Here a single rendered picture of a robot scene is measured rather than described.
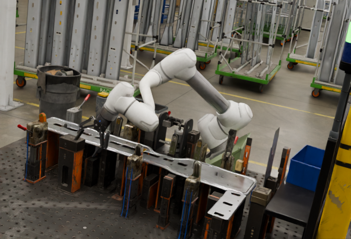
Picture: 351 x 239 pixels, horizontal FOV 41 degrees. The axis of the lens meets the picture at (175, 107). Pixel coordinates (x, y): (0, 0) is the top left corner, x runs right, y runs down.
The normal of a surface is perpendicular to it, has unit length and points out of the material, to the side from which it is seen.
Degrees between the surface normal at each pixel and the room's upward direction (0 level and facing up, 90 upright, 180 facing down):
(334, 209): 90
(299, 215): 0
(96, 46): 87
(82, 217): 0
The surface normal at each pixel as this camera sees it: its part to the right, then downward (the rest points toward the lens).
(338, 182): -0.43, 0.21
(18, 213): 0.14, -0.95
